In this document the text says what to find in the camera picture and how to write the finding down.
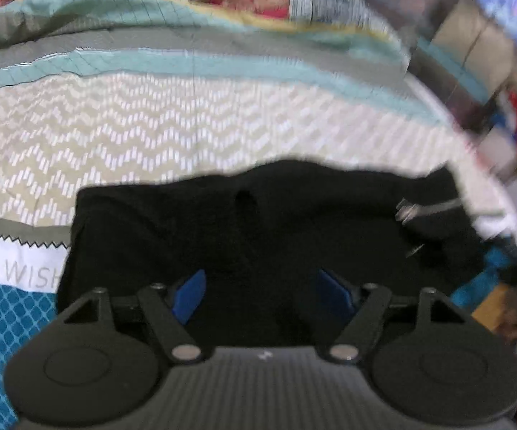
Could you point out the brown cardboard box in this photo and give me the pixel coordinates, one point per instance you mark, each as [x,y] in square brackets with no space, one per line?
[473,40]

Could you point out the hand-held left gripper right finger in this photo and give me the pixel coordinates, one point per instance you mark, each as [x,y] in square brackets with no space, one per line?
[334,293]

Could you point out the black pants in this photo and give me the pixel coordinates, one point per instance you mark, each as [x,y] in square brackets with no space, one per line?
[263,215]

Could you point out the striped and blue patterned quilt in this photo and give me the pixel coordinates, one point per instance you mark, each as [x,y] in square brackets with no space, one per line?
[151,121]

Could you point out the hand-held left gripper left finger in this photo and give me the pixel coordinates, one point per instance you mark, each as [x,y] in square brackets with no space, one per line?
[191,295]

